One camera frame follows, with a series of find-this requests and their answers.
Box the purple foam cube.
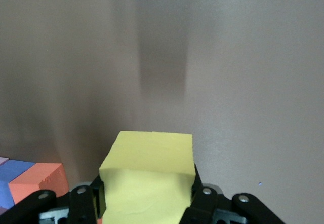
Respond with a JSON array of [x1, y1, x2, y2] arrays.
[[0, 160, 35, 208]]

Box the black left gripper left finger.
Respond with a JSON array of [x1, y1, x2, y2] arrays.
[[0, 175, 106, 224]]

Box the brown paper table cover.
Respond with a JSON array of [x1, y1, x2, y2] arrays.
[[0, 0, 324, 224]]

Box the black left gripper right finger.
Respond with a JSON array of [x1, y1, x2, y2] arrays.
[[181, 163, 286, 224]]

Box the yellow foam cube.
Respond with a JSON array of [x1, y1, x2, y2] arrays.
[[98, 130, 197, 224]]

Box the orange foam cube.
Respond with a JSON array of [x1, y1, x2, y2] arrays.
[[9, 163, 70, 206]]

